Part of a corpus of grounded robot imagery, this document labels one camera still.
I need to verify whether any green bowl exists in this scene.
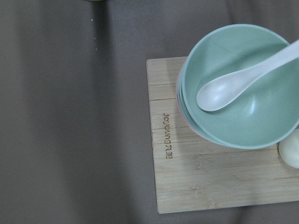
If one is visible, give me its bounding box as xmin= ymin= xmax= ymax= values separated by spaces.
xmin=177 ymin=24 xmax=299 ymax=149

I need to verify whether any bamboo cutting board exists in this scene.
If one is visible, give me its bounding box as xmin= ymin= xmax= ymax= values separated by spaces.
xmin=146 ymin=57 xmax=299 ymax=214

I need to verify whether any white toy steamed bun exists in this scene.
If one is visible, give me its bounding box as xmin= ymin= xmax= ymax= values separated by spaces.
xmin=278 ymin=131 xmax=299 ymax=168

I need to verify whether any white ceramic spoon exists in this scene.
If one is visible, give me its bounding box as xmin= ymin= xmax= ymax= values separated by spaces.
xmin=196 ymin=41 xmax=299 ymax=112

